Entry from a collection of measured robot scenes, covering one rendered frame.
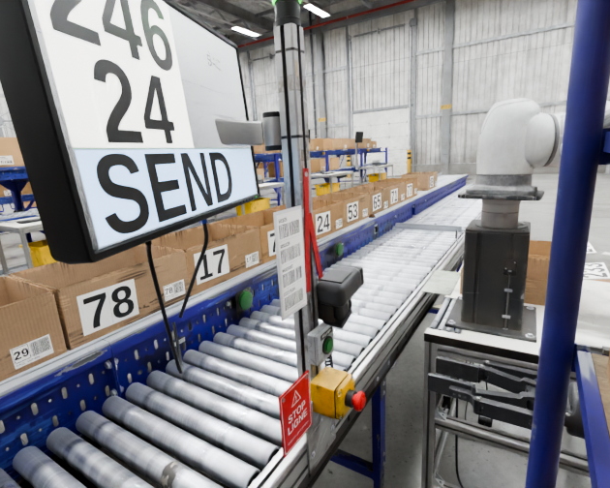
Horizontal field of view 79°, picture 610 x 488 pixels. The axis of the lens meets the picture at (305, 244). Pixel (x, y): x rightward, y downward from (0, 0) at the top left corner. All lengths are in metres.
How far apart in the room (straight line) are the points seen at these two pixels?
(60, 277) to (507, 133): 1.42
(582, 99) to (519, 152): 0.86
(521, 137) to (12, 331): 1.38
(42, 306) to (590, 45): 1.07
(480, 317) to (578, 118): 1.02
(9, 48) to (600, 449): 0.52
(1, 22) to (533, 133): 1.17
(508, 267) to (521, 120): 0.43
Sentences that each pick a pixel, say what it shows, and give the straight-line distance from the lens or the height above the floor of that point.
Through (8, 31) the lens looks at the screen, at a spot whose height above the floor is 1.44.
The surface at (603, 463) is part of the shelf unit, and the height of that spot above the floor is 1.14.
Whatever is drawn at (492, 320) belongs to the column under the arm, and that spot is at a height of 0.78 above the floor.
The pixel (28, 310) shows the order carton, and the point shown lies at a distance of 1.07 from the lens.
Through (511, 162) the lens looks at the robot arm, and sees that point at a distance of 1.24.
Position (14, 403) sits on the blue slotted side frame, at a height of 0.86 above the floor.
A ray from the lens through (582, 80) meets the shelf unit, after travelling 0.40.
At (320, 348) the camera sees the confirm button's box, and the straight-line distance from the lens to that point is 0.77.
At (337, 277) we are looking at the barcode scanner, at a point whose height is 1.09.
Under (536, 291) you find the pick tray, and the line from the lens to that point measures 1.58.
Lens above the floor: 1.34
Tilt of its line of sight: 14 degrees down
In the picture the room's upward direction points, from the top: 3 degrees counter-clockwise
